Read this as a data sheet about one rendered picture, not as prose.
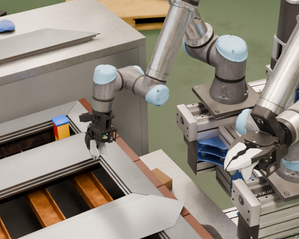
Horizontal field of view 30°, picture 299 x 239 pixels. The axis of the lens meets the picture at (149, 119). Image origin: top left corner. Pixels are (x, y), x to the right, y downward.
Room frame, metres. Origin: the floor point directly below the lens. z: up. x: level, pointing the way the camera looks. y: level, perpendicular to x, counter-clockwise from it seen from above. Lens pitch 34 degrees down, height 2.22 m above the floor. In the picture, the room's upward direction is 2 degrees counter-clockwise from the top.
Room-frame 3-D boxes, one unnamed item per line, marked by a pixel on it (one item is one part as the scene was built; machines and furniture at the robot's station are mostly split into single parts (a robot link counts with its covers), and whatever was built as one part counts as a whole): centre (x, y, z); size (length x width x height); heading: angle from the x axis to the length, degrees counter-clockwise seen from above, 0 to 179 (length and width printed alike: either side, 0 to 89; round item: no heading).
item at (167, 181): (1.78, -0.03, 0.70); 0.10 x 0.06 x 0.05; 39
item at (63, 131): (1.98, 0.38, 0.78); 0.05 x 0.05 x 0.19; 29
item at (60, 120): (1.98, 0.38, 0.88); 0.06 x 0.06 x 0.02; 29
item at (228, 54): (1.90, -0.31, 1.20); 0.13 x 0.12 x 0.14; 42
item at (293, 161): (1.16, -0.37, 1.34); 0.11 x 0.08 x 0.11; 45
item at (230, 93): (1.90, -0.32, 1.09); 0.15 x 0.15 x 0.10
